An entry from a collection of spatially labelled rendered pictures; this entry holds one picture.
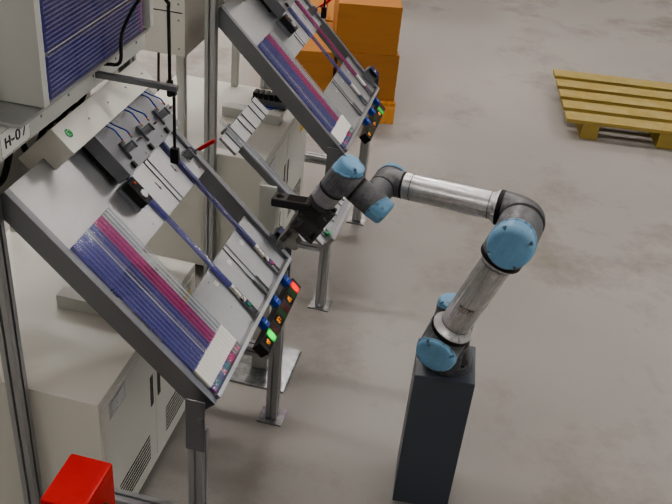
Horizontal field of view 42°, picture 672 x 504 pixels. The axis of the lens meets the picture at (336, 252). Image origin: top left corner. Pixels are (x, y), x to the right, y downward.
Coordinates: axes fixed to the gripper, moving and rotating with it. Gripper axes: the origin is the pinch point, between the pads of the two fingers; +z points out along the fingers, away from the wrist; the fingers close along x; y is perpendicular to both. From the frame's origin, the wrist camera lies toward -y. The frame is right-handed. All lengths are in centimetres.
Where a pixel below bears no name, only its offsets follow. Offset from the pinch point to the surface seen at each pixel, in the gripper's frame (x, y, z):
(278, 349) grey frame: 21, 26, 50
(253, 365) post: 45, 28, 85
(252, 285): -3.1, 2.1, 15.4
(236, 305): -14.8, 0.8, 15.1
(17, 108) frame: -41, -69, -17
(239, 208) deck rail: 18.6, -13.5, 11.1
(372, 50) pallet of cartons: 284, 3, 50
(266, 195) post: 45.0, -7.8, 18.8
